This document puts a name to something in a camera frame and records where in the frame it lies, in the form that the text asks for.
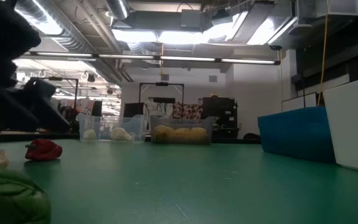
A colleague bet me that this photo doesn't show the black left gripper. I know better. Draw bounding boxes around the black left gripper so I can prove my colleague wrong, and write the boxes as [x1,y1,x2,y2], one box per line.
[0,77,71,133]

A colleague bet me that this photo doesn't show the small red bell pepper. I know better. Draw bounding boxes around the small red bell pepper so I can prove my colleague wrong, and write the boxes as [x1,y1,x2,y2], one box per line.
[25,139,63,162]

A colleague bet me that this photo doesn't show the black monitor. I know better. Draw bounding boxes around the black monitor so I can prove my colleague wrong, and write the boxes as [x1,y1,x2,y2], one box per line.
[91,100,103,116]

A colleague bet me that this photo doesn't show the clear plastic bin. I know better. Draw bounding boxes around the clear plastic bin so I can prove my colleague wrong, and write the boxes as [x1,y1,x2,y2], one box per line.
[78,113,149,143]

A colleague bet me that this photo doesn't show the small green vegetable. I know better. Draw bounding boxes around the small green vegetable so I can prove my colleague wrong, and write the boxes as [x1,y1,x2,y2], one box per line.
[0,164,52,224]

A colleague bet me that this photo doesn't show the white cloth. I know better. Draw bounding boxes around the white cloth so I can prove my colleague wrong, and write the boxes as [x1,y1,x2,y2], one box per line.
[144,99,173,118]

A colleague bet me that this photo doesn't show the black garment rack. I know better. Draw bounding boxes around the black garment rack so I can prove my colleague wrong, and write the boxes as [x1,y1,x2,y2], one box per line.
[138,82,185,105]

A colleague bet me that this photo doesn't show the grey translucent bin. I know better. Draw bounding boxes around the grey translucent bin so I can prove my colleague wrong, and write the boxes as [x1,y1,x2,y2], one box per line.
[150,115,216,145]

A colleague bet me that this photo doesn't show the brown patterned cloth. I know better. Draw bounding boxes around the brown patterned cloth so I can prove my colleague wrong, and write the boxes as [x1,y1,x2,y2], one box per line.
[172,102,203,120]

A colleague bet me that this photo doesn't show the long tube light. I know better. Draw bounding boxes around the long tube light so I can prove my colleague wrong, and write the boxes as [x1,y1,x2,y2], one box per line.
[19,51,282,66]

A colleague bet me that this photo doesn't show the green table mat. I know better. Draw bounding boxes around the green table mat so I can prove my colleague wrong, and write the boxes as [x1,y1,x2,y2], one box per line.
[0,138,358,224]

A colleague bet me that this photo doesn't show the black cabinet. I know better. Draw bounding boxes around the black cabinet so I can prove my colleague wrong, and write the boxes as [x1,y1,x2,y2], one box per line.
[201,96,239,140]

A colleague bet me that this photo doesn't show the blue plastic bin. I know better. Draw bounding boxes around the blue plastic bin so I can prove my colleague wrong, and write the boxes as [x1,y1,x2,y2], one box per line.
[257,106,337,164]

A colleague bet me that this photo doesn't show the white plastic bin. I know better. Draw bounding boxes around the white plastic bin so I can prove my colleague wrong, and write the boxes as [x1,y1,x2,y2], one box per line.
[323,73,358,174]

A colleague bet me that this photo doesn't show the silver ventilation duct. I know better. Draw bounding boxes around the silver ventilation duct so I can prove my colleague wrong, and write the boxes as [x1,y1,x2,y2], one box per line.
[14,0,130,85]

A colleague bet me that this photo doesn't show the yellow cable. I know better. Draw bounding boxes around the yellow cable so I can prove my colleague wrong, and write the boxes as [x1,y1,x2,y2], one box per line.
[317,0,331,106]

